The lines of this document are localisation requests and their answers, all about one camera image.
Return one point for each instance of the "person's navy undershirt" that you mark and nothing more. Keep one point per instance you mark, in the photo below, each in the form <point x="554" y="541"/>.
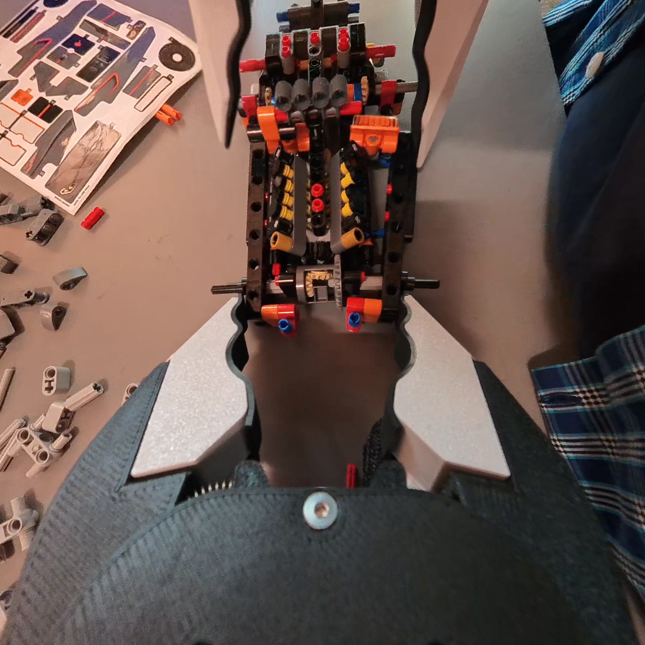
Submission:
<point x="604" y="226"/>

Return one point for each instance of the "person in plaid shirt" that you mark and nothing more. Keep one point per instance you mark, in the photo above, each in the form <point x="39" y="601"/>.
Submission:
<point x="594" y="428"/>

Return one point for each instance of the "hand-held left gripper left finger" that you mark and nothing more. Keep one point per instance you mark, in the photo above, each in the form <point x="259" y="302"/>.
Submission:
<point x="201" y="403"/>

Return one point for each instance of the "thin red lego axle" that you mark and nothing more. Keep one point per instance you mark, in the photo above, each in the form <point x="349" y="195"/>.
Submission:
<point x="351" y="474"/>

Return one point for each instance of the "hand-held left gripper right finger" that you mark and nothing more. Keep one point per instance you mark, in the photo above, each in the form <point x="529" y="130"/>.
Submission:
<point x="443" y="403"/>

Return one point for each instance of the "lego sticker sheet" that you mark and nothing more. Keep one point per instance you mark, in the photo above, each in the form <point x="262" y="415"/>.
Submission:
<point x="75" y="101"/>

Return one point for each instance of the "pile of dark grey lego pieces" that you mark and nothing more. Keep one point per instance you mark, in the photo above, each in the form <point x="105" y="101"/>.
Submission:
<point x="48" y="224"/>

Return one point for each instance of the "short red lego connector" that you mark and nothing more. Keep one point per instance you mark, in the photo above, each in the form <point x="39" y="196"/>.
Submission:
<point x="93" y="217"/>

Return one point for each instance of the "lego car chassis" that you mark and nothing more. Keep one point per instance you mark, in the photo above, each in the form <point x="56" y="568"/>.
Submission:
<point x="315" y="201"/>

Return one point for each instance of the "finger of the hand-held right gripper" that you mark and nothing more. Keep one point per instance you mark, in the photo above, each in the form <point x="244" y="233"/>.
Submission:
<point x="448" y="60"/>
<point x="216" y="60"/>

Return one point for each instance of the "orange lego pin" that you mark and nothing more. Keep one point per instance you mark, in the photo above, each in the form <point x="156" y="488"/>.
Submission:
<point x="169" y="110"/>
<point x="165" y="118"/>

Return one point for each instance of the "pile of light grey lego connectors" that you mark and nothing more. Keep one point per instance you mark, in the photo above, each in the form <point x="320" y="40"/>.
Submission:
<point x="60" y="410"/>

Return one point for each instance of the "black lego side beam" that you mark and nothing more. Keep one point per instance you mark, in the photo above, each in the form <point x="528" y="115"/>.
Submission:
<point x="400" y="226"/>

